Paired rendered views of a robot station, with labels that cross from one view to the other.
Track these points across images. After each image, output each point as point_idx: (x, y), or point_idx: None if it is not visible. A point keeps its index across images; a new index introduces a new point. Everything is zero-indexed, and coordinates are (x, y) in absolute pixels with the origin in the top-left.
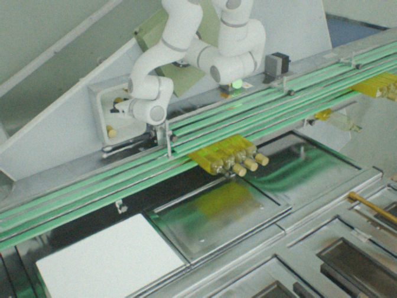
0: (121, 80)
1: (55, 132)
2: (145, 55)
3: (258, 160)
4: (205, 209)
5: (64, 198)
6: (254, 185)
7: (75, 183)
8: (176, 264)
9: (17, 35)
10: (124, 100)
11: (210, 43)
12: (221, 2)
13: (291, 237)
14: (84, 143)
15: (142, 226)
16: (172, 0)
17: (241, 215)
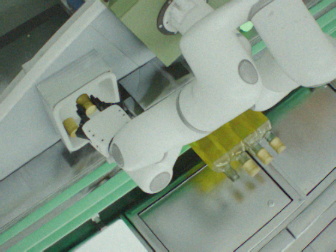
0: (86, 71)
1: (2, 146)
2: (147, 129)
3: (273, 148)
4: (204, 210)
5: (32, 234)
6: (262, 166)
7: (40, 206)
8: None
9: None
10: (92, 99)
11: None
12: (301, 83)
13: (301, 243)
14: (39, 141)
15: (128, 241)
16: (207, 66)
17: (248, 219)
